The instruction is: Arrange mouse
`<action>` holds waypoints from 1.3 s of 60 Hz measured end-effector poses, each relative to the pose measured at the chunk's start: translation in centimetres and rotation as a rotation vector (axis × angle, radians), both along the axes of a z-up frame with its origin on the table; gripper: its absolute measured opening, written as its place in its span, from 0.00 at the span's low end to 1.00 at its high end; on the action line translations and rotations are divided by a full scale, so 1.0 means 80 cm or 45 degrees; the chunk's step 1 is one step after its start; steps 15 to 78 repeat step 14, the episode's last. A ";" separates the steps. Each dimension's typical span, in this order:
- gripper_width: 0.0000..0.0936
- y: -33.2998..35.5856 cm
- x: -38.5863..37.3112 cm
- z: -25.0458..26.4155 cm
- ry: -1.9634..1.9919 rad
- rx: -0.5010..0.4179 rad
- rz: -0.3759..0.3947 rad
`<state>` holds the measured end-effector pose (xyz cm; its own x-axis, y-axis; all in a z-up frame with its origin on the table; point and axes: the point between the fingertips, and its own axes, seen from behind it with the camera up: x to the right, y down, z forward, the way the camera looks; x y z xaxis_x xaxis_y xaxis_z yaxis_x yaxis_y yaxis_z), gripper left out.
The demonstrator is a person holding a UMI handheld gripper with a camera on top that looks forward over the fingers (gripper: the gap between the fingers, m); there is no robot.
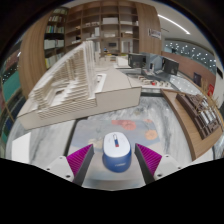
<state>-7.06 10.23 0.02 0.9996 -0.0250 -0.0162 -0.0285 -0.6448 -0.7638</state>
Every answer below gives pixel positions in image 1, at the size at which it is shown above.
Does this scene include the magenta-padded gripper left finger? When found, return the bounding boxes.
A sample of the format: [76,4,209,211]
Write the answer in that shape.
[45,143,95,187]

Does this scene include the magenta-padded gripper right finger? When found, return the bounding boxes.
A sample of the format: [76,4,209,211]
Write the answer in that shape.
[134,143,183,185]

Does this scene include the blue and white computer mouse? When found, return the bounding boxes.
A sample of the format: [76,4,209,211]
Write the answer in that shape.
[101,131,133,174]

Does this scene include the brown architectural model, wooden board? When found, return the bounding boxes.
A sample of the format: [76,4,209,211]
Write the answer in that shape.
[160,89,224,162]

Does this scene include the white paper sheet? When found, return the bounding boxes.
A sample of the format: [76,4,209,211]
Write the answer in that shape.
[11,132,33,164]

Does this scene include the white architectural model, beige base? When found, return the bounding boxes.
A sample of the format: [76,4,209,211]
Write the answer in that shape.
[16,40,143,131]

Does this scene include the flat white site model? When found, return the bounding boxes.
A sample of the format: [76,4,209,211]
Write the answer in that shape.
[128,73,174,91]

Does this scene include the red sign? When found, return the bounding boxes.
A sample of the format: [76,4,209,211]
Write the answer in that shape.
[207,83,215,98]

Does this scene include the dark grey building models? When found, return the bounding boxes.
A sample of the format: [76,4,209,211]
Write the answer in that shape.
[127,52,180,76]

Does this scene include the dark bookshelf with books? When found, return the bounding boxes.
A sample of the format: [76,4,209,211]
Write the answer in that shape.
[0,49,24,148]

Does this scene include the group of ceiling spotlights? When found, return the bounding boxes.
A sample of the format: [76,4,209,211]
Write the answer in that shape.
[165,41,218,69]

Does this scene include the poster on wooden panel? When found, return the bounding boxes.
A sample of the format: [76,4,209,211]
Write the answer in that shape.
[147,28,163,40]

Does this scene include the long ceiling light strip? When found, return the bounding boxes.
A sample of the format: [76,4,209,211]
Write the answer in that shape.
[157,13,192,35]

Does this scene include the wooden bookshelf unit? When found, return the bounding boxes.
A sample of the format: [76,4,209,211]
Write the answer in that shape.
[18,3,163,99]

